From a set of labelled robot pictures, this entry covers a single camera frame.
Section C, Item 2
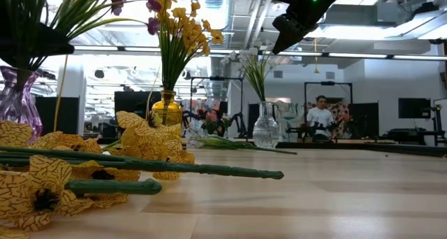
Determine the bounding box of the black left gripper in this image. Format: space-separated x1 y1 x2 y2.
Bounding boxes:
0 22 75 64

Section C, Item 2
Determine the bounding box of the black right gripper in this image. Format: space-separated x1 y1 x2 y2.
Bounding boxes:
270 0 346 55

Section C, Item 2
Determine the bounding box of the purple ribbed glass vase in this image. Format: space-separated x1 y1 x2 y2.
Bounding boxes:
0 66 45 142

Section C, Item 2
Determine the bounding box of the yellow artificial flower bunch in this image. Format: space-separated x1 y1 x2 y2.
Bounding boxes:
167 0 225 93
0 109 196 239
146 0 196 93

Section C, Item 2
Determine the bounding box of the clear glass vase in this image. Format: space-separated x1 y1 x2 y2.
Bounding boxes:
252 101 280 150

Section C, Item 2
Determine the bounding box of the yellow glass bottle vase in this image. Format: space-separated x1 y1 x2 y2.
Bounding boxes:
151 89 184 127

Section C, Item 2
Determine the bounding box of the black partition panel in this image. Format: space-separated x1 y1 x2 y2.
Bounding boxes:
34 96 80 135
247 103 261 137
114 90 163 123
349 102 381 140

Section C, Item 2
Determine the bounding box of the long LED light bar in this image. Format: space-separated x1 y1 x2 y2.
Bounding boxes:
73 45 447 62

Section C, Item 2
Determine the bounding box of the person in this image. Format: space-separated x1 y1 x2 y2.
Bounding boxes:
306 94 335 142

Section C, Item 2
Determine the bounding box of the black background table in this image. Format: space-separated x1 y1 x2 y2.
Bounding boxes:
386 126 447 145

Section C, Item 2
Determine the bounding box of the black equipment stand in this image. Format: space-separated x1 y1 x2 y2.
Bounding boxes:
431 104 446 145

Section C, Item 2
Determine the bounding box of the yellow power cable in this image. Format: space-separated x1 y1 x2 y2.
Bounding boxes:
52 53 71 132

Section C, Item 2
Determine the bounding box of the silver ventilation duct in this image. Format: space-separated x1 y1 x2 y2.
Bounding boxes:
194 0 234 103

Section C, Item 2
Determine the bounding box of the yellow cable with plug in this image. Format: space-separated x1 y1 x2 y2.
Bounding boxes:
145 64 161 123

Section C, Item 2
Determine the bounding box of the black wall monitor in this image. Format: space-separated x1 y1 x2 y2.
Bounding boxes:
397 97 432 120

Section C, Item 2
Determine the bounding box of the black aluminium table frame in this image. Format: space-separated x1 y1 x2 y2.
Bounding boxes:
244 140 447 158

